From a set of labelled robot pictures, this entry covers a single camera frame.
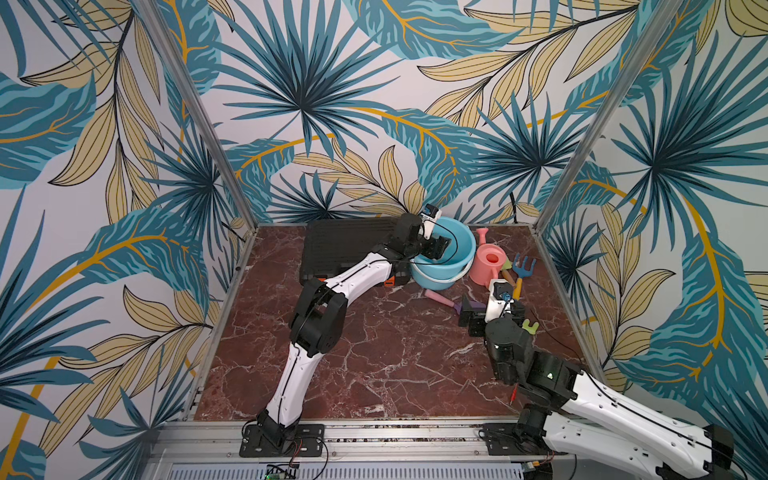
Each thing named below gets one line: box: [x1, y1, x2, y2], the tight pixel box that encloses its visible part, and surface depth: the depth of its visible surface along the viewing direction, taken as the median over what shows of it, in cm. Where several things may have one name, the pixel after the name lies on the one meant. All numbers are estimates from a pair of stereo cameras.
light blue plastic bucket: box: [410, 216, 477, 291], surface depth 92 cm
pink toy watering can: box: [470, 228, 506, 287], surface depth 98 cm
